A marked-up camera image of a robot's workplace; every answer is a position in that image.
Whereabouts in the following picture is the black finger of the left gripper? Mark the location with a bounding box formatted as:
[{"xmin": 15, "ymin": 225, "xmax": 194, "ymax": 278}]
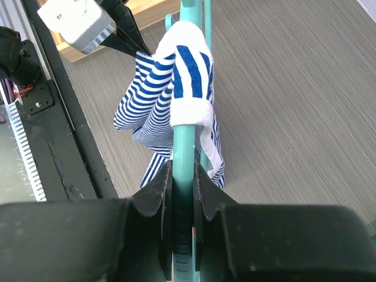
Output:
[{"xmin": 98, "ymin": 0, "xmax": 152, "ymax": 56}]

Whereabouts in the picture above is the wooden tray base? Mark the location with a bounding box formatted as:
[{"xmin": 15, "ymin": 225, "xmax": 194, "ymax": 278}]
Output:
[{"xmin": 38, "ymin": 0, "xmax": 184, "ymax": 63}]

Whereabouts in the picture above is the blue white striped tank top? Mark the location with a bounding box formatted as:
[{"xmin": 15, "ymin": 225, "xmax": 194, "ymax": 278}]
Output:
[{"xmin": 113, "ymin": 21, "xmax": 225, "ymax": 188}]

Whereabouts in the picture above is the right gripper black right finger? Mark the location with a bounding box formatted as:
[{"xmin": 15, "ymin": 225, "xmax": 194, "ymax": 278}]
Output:
[{"xmin": 193, "ymin": 165, "xmax": 375, "ymax": 281}]

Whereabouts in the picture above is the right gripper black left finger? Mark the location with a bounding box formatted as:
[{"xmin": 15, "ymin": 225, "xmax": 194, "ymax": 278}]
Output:
[{"xmin": 1, "ymin": 162, "xmax": 172, "ymax": 281}]

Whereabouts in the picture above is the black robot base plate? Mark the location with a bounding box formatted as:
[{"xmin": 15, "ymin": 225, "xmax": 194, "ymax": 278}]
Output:
[{"xmin": 22, "ymin": 1, "xmax": 118, "ymax": 201}]

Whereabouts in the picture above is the white slotted cable duct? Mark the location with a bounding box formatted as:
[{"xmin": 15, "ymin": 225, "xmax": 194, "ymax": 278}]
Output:
[{"xmin": 5, "ymin": 101, "xmax": 46, "ymax": 202}]

